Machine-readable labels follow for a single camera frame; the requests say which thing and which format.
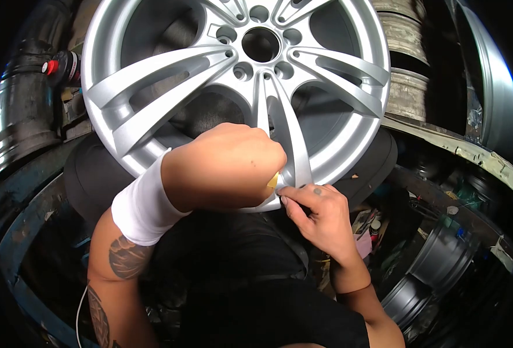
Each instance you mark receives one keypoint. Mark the worn painted shelf board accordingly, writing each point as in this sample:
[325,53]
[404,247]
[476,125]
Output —
[456,145]

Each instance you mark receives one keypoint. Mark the person's right fingers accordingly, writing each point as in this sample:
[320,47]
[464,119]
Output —
[310,209]

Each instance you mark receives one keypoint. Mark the yellow sandpaper piece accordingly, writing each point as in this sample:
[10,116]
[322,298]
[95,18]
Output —
[273,181]

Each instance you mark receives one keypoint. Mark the person's left fingers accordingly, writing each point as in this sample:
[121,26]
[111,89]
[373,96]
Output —
[279,159]

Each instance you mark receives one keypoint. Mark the red-capped spray can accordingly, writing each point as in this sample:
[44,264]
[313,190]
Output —
[63,67]

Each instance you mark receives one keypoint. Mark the small white-capped bottle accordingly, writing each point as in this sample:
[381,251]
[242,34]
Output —
[374,229]

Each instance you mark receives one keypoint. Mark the person's right index finger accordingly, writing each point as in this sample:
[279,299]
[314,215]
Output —
[308,192]

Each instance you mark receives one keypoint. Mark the person's right hand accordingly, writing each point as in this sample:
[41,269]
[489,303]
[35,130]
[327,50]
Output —
[328,226]

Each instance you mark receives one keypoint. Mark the stack of worn rims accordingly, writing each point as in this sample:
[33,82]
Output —
[404,48]

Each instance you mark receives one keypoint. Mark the dark grey wheel rim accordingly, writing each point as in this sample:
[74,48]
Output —
[439,265]

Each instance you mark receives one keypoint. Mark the black fabric-covered stand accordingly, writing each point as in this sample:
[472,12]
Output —
[95,174]

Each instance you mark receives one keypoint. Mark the silver wheel rim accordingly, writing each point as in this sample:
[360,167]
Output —
[498,87]

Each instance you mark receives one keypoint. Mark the person's right thumb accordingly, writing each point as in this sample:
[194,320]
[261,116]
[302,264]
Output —
[295,215]

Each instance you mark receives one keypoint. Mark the blue metal frame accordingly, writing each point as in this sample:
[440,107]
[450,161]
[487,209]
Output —
[17,226]

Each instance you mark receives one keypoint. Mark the silver alloy wheel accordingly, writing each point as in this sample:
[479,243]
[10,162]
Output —
[173,82]

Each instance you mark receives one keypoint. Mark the person's left hand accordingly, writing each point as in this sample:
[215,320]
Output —
[221,169]

